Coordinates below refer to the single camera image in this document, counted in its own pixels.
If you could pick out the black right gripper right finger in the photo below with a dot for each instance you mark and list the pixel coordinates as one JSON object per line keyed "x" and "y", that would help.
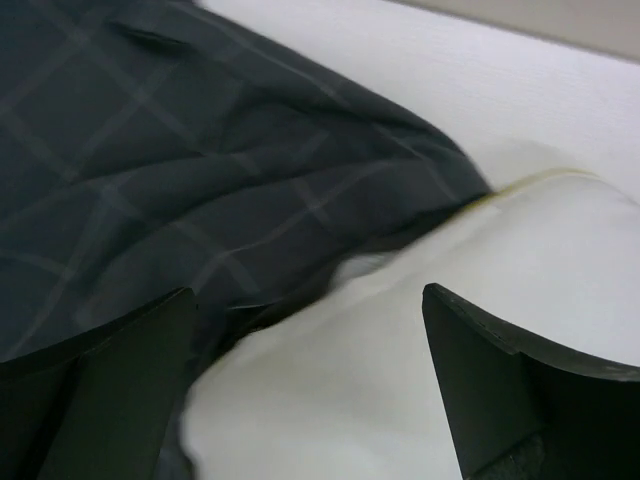
{"x": 520, "y": 406}

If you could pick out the white pillow with yellow piping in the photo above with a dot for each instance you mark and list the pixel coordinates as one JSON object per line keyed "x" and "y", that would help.
{"x": 346, "y": 389}

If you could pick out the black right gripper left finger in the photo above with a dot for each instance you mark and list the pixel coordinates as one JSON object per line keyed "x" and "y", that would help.
{"x": 96, "y": 406}

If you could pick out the dark grey checked pillowcase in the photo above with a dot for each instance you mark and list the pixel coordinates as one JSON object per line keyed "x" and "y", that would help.
{"x": 152, "y": 146}

